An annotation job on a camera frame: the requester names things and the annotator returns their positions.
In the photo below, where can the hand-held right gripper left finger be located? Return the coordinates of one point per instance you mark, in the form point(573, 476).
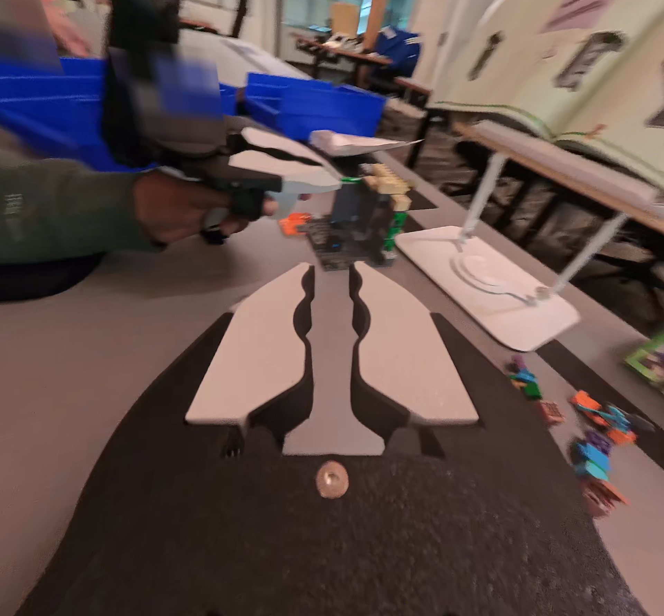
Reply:
point(249, 356)

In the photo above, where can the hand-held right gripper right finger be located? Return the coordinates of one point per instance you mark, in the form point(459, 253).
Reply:
point(415, 356)

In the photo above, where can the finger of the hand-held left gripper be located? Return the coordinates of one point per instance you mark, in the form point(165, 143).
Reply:
point(280, 141)
point(290, 172)

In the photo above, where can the brick building model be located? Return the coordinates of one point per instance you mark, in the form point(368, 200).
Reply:
point(363, 216)

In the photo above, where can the person's left forearm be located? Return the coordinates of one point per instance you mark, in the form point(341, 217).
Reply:
point(62, 206)

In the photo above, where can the crumpled white paper bag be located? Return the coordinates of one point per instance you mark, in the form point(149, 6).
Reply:
point(352, 143)

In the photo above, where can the white book stand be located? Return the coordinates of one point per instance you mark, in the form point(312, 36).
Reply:
point(482, 284)

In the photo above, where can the brown office table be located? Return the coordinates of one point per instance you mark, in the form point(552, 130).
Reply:
point(342, 53)

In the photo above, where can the blue cloth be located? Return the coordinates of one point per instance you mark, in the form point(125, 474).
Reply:
point(399, 48)

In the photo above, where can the pile of small brick figures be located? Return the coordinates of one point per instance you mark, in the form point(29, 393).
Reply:
point(591, 455)

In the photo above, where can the black mesh office chair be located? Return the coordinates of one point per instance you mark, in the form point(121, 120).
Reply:
point(46, 279)

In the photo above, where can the toy brick set box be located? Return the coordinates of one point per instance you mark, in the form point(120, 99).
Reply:
point(648, 362)

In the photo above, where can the open instruction booklet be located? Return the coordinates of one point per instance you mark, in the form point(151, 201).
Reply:
point(544, 56)

